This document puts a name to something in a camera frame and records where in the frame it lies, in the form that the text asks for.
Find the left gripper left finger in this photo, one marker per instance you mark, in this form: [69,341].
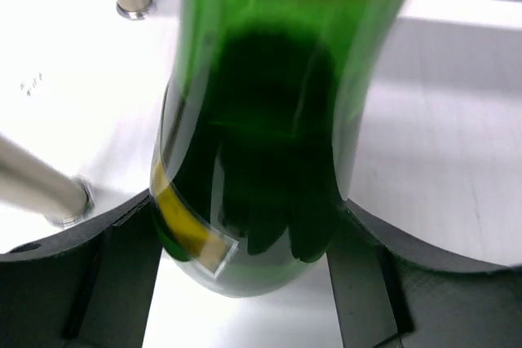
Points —
[88,286]

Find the white two-tier shelf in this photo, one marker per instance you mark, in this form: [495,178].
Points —
[439,153]

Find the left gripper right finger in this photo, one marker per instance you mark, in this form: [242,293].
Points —
[392,289]

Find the green glass bottle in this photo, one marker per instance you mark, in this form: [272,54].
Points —
[258,132]

